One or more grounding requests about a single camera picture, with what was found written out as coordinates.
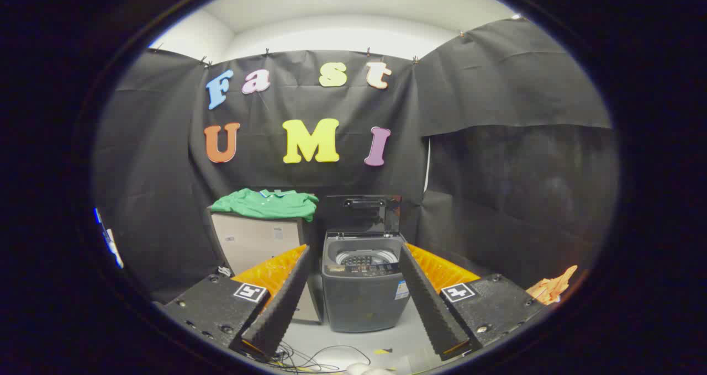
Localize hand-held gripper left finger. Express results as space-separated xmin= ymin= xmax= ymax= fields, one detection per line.
xmin=160 ymin=244 xmax=316 ymax=363

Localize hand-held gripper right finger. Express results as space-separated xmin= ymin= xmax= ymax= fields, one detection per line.
xmin=398 ymin=242 xmax=545 ymax=362

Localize grey washing machine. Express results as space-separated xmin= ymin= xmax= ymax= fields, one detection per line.
xmin=322 ymin=230 xmax=412 ymax=333

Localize green polo shirt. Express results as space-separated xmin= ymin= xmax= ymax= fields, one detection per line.
xmin=210 ymin=188 xmax=320 ymax=223

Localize orange cloth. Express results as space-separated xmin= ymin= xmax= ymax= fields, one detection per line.
xmin=526 ymin=265 xmax=578 ymax=305

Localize white and blue object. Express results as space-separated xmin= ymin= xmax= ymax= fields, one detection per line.
xmin=93 ymin=208 xmax=124 ymax=269

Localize black cables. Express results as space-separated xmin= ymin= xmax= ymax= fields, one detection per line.
xmin=271 ymin=342 xmax=372 ymax=373

